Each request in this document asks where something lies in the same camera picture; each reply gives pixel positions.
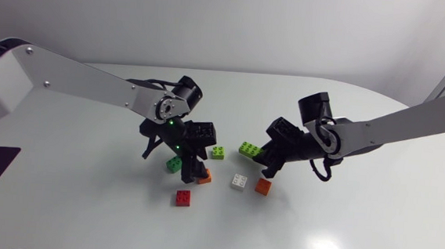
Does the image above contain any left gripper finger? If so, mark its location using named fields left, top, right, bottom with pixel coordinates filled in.
left=141, top=131, right=165, bottom=162
left=179, top=150, right=210, bottom=186

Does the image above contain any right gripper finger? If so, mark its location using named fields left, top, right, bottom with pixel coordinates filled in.
left=251, top=139, right=285, bottom=165
left=260, top=160, right=287, bottom=181

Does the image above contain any orange toy brick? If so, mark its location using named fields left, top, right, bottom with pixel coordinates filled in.
left=197, top=167, right=214, bottom=186
left=254, top=176, right=273, bottom=197

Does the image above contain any long lime green toy brick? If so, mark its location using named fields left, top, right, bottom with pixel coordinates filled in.
left=237, top=140, right=266, bottom=161

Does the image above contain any dark green toy brick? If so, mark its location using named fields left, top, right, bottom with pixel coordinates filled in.
left=164, top=153, right=184, bottom=175

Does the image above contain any small lime green toy brick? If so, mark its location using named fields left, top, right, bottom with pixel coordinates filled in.
left=210, top=144, right=226, bottom=161

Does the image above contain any red toy brick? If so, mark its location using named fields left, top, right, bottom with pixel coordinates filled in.
left=175, top=188, right=193, bottom=208

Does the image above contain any white toy brick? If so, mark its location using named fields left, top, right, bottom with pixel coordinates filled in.
left=229, top=172, right=250, bottom=192

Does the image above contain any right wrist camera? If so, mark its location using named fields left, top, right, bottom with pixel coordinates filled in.
left=265, top=115, right=307, bottom=146

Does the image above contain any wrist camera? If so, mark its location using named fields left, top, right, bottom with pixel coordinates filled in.
left=265, top=115, right=307, bottom=146
left=183, top=119, right=219, bottom=149

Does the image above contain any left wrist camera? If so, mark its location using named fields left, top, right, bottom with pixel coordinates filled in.
left=183, top=119, right=219, bottom=149

